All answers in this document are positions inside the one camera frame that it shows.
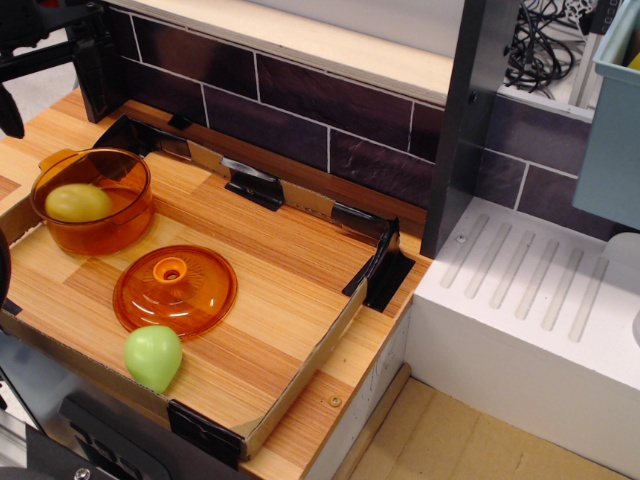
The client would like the cardboard fence with black tape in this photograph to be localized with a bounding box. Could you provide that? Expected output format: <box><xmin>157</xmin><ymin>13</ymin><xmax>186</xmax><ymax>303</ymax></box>
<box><xmin>1</xmin><ymin>104</ymin><xmax>427</xmax><ymax>479</ymax></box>

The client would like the orange transparent pot lid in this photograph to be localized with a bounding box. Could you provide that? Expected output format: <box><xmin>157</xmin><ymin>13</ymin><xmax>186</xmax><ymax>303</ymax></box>
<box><xmin>112</xmin><ymin>245</ymin><xmax>238</xmax><ymax>339</ymax></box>

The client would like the white sink drainboard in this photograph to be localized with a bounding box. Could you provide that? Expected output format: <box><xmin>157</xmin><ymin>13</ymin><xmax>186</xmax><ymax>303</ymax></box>
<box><xmin>406</xmin><ymin>199</ymin><xmax>639</xmax><ymax>478</ymax></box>

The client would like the orange transparent pot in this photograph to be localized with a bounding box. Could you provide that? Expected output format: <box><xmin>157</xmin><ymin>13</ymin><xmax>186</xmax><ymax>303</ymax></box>
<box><xmin>30</xmin><ymin>148</ymin><xmax>154</xmax><ymax>256</ymax></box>

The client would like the yellow toy potato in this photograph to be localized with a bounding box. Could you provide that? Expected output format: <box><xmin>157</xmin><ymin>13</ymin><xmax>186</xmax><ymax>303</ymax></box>
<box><xmin>45</xmin><ymin>183</ymin><xmax>112</xmax><ymax>223</ymax></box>

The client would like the dark grey left post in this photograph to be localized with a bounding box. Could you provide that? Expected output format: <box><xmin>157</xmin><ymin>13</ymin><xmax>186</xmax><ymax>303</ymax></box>
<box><xmin>82</xmin><ymin>1</ymin><xmax>126</xmax><ymax>123</ymax></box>

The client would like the dark grey post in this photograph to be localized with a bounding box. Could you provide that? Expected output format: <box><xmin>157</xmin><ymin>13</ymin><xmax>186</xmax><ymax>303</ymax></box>
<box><xmin>82</xmin><ymin>1</ymin><xmax>126</xmax><ymax>123</ymax></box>
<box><xmin>421</xmin><ymin>0</ymin><xmax>519</xmax><ymax>258</ymax></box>

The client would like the dark grey right post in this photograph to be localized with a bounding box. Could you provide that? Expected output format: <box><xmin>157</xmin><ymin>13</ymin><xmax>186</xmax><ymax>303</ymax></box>
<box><xmin>421</xmin><ymin>0</ymin><xmax>519</xmax><ymax>258</ymax></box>

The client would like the green toy pear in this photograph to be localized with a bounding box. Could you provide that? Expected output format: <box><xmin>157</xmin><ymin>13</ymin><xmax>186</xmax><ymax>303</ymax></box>
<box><xmin>124</xmin><ymin>325</ymin><xmax>183</xmax><ymax>394</ymax></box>

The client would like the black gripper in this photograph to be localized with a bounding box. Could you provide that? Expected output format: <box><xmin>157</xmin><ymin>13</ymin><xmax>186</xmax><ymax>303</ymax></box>
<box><xmin>0</xmin><ymin>1</ymin><xmax>113</xmax><ymax>139</ymax></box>

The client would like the black cable bundle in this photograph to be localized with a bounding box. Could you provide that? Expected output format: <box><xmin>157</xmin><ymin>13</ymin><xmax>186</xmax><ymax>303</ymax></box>
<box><xmin>503</xmin><ymin>0</ymin><xmax>586</xmax><ymax>99</ymax></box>

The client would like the light blue plastic bin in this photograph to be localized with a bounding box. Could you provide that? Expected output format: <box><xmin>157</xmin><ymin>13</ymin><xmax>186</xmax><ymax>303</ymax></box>
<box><xmin>573</xmin><ymin>1</ymin><xmax>639</xmax><ymax>229</ymax></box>

